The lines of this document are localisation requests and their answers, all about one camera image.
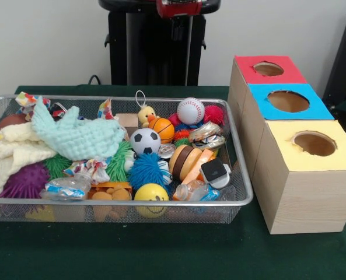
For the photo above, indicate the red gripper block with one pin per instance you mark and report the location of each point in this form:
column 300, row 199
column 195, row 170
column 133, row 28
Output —
column 178, row 8

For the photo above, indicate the mint green knitted cloth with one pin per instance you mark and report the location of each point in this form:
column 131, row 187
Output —
column 79, row 137

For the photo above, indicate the wooden box with three holes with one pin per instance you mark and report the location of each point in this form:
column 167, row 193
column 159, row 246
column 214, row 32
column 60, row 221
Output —
column 307, row 198

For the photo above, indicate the white baseball with red stitching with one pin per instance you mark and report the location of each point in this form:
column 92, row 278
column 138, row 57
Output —
column 190, row 110

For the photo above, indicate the yellow duck plush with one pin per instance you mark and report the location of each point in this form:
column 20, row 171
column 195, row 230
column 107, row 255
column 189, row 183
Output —
column 146, row 115

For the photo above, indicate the small orange basketball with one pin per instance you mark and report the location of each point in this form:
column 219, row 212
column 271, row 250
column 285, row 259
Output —
column 162, row 129

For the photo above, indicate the black and white soccer ball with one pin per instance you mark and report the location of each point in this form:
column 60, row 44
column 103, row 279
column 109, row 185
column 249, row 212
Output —
column 145, row 141

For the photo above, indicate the toy hamburger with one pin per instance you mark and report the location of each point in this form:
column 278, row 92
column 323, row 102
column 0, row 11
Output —
column 184, row 161

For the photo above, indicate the blue fuzzy puffer ball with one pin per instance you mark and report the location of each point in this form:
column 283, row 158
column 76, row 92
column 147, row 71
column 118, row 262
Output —
column 148, row 172

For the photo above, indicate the yellow smiley ball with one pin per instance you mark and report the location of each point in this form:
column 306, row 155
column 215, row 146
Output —
column 150, row 194

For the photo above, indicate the cream knitted cloth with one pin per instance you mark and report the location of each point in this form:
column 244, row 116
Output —
column 15, row 154

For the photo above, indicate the purple spiky ball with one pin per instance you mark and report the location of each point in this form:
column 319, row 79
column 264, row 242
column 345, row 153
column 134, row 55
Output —
column 25, row 181

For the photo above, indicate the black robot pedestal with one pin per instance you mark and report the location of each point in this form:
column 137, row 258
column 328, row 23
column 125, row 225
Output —
column 149, row 52

